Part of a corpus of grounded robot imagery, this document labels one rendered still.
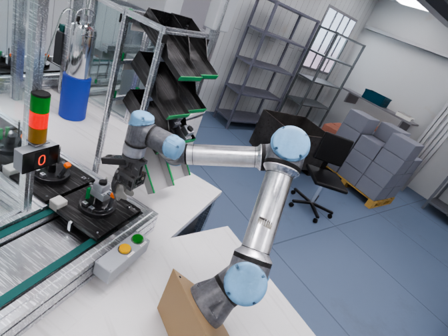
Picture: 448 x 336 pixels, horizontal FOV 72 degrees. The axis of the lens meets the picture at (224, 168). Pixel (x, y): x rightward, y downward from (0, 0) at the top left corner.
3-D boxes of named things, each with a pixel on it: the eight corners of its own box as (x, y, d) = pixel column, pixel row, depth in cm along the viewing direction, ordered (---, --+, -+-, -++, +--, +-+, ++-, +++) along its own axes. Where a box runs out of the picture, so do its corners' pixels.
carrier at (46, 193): (95, 183, 135) (99, 159, 130) (45, 205, 115) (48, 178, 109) (55, 157, 141) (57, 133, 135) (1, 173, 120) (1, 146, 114)
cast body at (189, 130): (189, 141, 147) (197, 133, 144) (183, 143, 144) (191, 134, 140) (179, 127, 149) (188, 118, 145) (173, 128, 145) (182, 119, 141)
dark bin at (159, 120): (177, 149, 138) (186, 140, 133) (155, 155, 127) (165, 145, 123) (145, 99, 142) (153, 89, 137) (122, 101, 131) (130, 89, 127)
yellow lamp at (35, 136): (50, 142, 96) (51, 128, 93) (35, 145, 91) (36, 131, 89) (39, 134, 97) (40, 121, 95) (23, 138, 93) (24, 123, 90)
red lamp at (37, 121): (51, 127, 93) (53, 113, 91) (36, 131, 89) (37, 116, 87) (40, 120, 95) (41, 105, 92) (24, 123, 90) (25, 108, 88)
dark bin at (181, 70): (199, 81, 123) (211, 69, 119) (177, 81, 112) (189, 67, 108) (163, 28, 127) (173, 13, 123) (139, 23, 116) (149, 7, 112)
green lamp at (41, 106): (53, 113, 91) (55, 97, 89) (37, 115, 87) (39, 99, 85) (41, 105, 92) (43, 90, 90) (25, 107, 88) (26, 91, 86)
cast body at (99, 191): (111, 197, 120) (114, 183, 117) (102, 202, 116) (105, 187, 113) (94, 187, 122) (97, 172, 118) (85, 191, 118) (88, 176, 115)
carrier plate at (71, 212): (140, 213, 130) (141, 209, 129) (96, 242, 109) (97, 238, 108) (97, 184, 135) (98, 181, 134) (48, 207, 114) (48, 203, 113)
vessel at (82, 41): (95, 79, 188) (106, 14, 171) (77, 81, 176) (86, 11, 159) (79, 69, 191) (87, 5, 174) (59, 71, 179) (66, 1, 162)
